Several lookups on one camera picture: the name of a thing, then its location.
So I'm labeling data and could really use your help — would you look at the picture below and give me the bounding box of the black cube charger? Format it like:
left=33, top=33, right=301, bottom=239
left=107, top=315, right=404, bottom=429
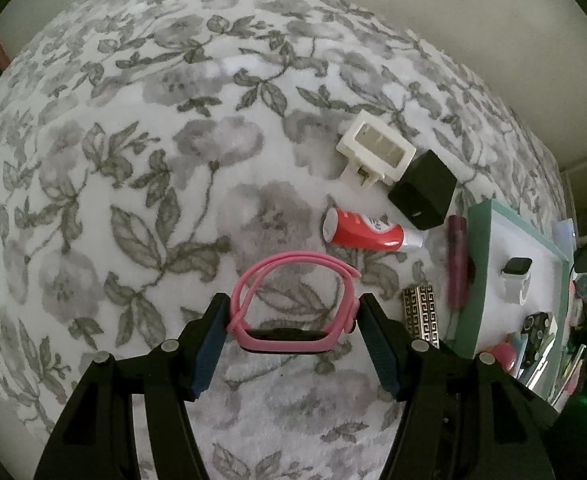
left=387, top=149, right=458, bottom=232

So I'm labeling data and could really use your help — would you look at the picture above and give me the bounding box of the white smartwatch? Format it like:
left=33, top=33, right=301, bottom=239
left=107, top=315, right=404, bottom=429
left=501, top=256, right=534, bottom=306

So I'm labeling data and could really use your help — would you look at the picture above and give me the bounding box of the red squeeze tube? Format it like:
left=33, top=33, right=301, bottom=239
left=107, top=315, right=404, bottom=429
left=322, top=207, right=427, bottom=253

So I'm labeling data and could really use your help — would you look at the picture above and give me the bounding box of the black gold patterned box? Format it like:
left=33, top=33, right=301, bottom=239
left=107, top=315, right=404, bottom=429
left=402, top=284, right=441, bottom=350

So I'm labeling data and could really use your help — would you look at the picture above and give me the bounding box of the white claw hair clip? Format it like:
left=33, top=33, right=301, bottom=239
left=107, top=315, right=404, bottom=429
left=337, top=110, right=417, bottom=191

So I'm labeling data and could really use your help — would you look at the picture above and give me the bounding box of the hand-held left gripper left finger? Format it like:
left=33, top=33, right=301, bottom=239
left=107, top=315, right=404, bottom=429
left=33, top=292, right=230, bottom=480

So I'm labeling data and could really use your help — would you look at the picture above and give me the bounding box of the black dotted small case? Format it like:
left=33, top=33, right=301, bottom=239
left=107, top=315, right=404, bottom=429
left=516, top=311, right=554, bottom=376

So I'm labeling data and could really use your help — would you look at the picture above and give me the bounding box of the pink smart band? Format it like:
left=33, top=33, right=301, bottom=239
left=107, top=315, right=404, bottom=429
left=226, top=251, right=361, bottom=356

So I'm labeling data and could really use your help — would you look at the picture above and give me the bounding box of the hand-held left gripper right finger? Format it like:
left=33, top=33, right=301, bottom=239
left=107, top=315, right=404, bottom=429
left=357, top=293, right=557, bottom=480

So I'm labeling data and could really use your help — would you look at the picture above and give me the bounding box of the pink round object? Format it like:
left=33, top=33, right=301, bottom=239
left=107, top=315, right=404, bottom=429
left=491, top=342, right=518, bottom=373

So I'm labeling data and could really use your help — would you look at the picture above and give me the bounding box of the teal cardboard tray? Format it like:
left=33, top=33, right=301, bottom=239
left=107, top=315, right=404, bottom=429
left=453, top=199, right=574, bottom=408

